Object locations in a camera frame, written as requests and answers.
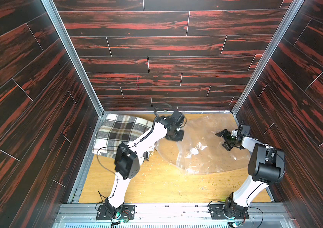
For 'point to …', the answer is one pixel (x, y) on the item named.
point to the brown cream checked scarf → (114, 129)
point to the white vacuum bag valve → (194, 151)
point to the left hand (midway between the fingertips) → (181, 139)
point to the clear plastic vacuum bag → (201, 149)
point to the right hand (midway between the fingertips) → (221, 138)
